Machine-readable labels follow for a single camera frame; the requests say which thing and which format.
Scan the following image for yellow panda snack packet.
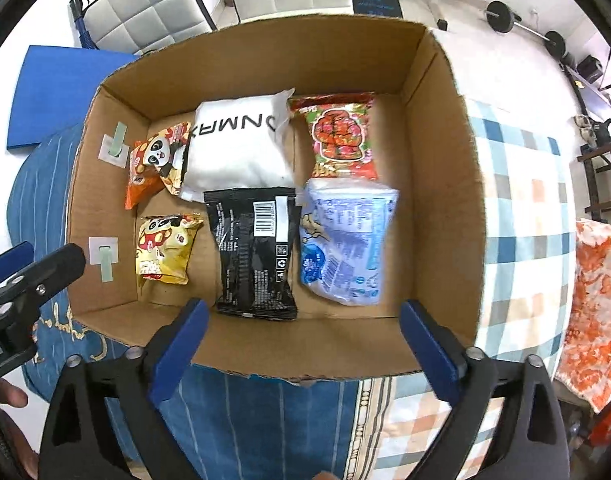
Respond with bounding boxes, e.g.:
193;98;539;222
134;213;205;297

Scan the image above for red snack packet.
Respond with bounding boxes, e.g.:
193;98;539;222
288;92;379;181

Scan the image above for black snack packet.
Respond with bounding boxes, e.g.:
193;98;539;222
203;187;300;322

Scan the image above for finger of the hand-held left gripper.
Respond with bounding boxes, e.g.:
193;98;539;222
5;243;87;317
0;241;35;289

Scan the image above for plaid bed sheet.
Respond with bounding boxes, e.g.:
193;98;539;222
354;97;579;480

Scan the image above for black exercise machine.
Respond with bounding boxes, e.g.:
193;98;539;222
564;49;611;112

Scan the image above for pair of pale shoes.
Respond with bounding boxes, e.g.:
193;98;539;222
572;114;595;149

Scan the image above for blue striped blanket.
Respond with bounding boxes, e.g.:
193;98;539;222
7;122;367;480

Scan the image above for white sticker with green tab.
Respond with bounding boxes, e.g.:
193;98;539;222
99;121;131;166
88;236;120;283

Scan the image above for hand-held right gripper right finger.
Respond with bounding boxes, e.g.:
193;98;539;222
399;299;571;480

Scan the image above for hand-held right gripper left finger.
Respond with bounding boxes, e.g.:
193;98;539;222
39;298;210;480

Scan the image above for dark wooden chair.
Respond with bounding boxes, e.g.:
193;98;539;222
577;141;611;224

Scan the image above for white soft pouch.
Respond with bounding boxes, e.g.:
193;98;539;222
178;88;296;205

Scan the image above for short barbell with black plates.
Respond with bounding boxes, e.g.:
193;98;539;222
485;0;569;59

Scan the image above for blue foam mat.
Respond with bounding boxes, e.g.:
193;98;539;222
6;44;139;151

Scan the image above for blue white snack packet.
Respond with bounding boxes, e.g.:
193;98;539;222
297;177;401;307

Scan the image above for cardboard box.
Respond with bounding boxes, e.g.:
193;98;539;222
65;13;488;387

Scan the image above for person's left hand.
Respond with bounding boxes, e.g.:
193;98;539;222
0;378;39;479

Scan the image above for orange floral blanket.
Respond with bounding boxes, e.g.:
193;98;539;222
554;218;611;414

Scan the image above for black blue racket bag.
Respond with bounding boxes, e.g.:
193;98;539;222
70;0;94;52

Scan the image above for orange panda snack packet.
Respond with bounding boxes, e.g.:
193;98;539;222
124;121;192;210

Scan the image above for black speaker box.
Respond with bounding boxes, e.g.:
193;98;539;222
575;55;605;84

